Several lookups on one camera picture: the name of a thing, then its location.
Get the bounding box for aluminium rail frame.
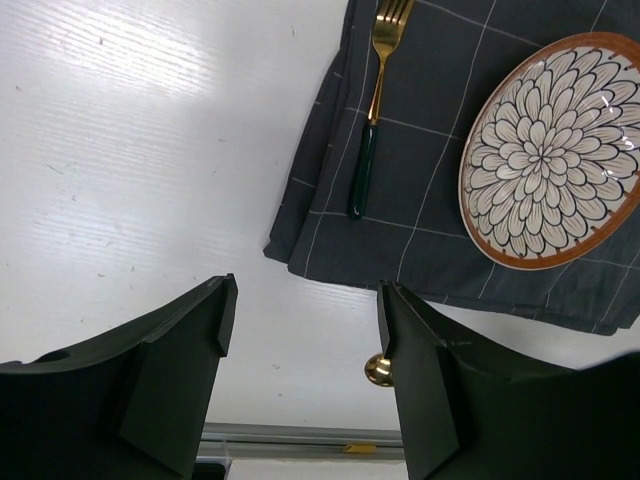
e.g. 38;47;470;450
196;423;404;463

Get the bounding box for gold spoon green handle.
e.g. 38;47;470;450
364;353;394;388

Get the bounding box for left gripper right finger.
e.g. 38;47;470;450
377;282;639;479

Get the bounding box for dark grey checked cloth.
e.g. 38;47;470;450
264;1;639;335

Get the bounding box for gold fork green handle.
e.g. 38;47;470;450
347;0;414;220

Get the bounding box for floral patterned plate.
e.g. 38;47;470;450
458;32;639;271

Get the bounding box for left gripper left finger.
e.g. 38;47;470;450
1;274;238;479

